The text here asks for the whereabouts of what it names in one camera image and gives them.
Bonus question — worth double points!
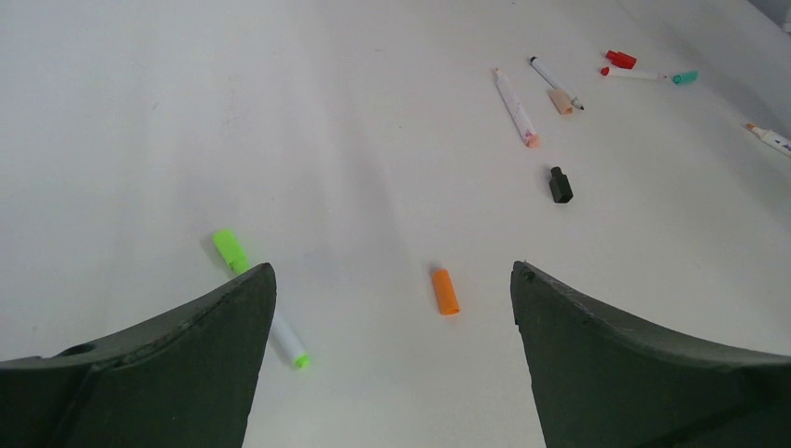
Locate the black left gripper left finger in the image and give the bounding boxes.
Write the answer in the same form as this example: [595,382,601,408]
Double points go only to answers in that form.
[1,263,276,447]

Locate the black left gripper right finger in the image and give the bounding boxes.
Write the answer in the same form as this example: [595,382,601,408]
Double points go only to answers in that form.
[510,261,790,447]

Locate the white pen green end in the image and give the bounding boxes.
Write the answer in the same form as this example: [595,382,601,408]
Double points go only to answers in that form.
[270,311,311,370]

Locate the green pen cap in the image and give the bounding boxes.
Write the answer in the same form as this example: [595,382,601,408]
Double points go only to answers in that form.
[212,229,250,275]

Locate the orange pen cap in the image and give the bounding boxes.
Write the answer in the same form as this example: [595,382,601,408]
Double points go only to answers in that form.
[431,269,461,315]

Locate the white pen peach end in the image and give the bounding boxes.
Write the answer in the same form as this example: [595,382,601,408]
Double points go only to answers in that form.
[745,123,791,158]

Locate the black pen cap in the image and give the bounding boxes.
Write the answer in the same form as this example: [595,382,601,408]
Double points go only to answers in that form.
[548,166,574,203]

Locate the peach pen cap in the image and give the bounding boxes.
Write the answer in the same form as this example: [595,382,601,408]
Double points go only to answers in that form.
[548,89,575,117]

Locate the white pen orange tip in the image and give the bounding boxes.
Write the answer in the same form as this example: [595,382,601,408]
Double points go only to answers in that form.
[493,67,540,148]

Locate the white pen red tip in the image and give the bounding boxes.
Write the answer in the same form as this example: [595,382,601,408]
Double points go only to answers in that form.
[600,66,669,81]

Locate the teal pen cap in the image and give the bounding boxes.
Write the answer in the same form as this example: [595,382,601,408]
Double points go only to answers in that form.
[671,71,699,86]

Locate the red pen cap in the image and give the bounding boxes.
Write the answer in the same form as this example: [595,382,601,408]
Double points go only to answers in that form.
[605,50,637,70]

